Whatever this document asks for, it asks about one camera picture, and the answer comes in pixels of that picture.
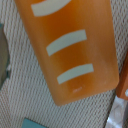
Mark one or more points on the teal padded gripper finger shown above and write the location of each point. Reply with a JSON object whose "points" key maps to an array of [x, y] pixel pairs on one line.
{"points": [[4, 57]]}

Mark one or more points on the light blue milk carton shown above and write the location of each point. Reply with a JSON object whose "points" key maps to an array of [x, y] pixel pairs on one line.
{"points": [[30, 124]]}

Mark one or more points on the beige woven placemat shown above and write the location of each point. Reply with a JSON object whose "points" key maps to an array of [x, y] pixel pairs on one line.
{"points": [[26, 93]]}

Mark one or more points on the knife with wooden handle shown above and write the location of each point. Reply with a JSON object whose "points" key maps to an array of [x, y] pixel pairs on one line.
{"points": [[122, 88]]}

